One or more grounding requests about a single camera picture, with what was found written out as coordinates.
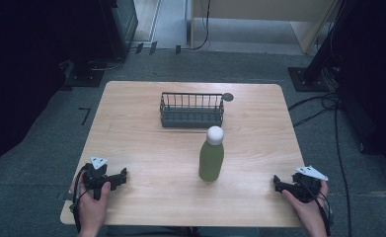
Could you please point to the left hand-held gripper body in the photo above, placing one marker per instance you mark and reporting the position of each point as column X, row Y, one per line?
column 95, row 174

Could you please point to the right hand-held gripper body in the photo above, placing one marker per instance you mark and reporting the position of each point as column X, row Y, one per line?
column 307, row 186

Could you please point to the person's right hand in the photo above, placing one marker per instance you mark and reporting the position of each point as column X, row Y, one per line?
column 307, row 214

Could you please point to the person's left hand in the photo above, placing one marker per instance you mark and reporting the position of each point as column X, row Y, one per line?
column 92, row 210

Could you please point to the green bottle with white cap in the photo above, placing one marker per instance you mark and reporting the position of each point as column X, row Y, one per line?
column 211, row 158

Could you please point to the round grey disc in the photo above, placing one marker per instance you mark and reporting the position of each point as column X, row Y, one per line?
column 227, row 96

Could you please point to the black metal stand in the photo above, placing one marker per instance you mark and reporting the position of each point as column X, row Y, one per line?
column 322, row 56

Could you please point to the dark cabinet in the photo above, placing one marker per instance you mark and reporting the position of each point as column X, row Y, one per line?
column 121, row 26

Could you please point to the light wooden furniture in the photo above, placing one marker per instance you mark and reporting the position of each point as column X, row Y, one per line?
column 266, row 10

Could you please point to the black stand base plate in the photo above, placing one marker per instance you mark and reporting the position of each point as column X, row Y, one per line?
column 83, row 77

